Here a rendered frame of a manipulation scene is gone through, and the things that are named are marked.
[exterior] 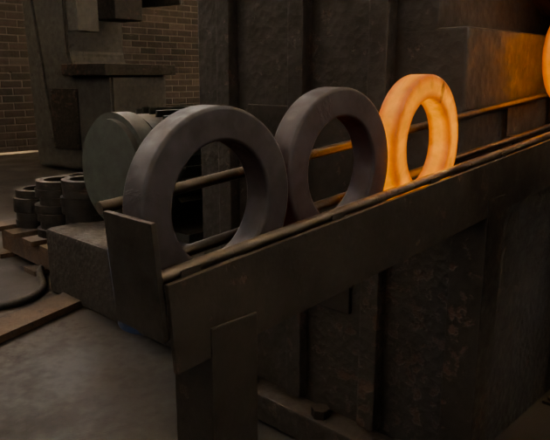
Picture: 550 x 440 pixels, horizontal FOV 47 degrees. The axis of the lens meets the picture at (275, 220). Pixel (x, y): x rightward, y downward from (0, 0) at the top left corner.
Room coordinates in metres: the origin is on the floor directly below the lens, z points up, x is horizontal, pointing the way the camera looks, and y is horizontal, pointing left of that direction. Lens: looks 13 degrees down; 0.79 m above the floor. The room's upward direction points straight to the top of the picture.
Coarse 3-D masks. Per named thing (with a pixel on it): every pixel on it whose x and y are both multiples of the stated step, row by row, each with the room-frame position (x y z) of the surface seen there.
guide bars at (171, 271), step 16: (528, 144) 1.04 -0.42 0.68; (480, 160) 0.92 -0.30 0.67; (432, 176) 0.83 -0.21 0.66; (448, 176) 0.86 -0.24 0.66; (384, 192) 0.75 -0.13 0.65; (400, 192) 0.77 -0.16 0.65; (336, 208) 0.69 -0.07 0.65; (352, 208) 0.70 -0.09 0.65; (288, 224) 0.63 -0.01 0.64; (304, 224) 0.64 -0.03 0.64; (320, 224) 0.66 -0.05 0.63; (256, 240) 0.59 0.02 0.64; (272, 240) 0.61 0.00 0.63; (208, 256) 0.55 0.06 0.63; (224, 256) 0.56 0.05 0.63; (176, 272) 0.52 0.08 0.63; (192, 272) 0.53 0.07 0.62
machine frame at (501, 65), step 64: (256, 0) 1.42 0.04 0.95; (320, 0) 1.30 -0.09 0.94; (384, 0) 1.16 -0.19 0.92; (448, 0) 1.14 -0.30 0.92; (512, 0) 1.32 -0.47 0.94; (256, 64) 1.42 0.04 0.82; (320, 64) 1.30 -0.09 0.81; (384, 64) 1.16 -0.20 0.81; (448, 64) 1.10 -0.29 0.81; (512, 64) 1.21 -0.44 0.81; (512, 128) 1.22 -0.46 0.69; (320, 192) 1.28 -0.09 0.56; (448, 256) 1.08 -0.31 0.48; (512, 256) 1.26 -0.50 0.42; (320, 320) 1.29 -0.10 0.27; (384, 320) 1.17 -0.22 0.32; (512, 320) 1.28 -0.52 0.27; (320, 384) 1.29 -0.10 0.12; (384, 384) 1.17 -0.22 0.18; (512, 384) 1.31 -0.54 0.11
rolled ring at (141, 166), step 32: (160, 128) 0.56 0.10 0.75; (192, 128) 0.56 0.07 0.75; (224, 128) 0.59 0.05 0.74; (256, 128) 0.62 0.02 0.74; (160, 160) 0.54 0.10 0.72; (256, 160) 0.62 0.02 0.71; (128, 192) 0.54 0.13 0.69; (160, 192) 0.54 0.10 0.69; (256, 192) 0.64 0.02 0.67; (160, 224) 0.53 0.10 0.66; (256, 224) 0.63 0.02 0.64; (160, 256) 0.53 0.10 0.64
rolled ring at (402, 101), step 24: (408, 96) 0.81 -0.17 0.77; (432, 96) 0.85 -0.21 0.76; (384, 120) 0.80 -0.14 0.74; (408, 120) 0.81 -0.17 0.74; (432, 120) 0.91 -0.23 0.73; (456, 120) 0.91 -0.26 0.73; (432, 144) 0.91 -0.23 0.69; (456, 144) 0.92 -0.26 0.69; (408, 168) 0.81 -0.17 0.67; (432, 168) 0.89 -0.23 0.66; (408, 192) 0.81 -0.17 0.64
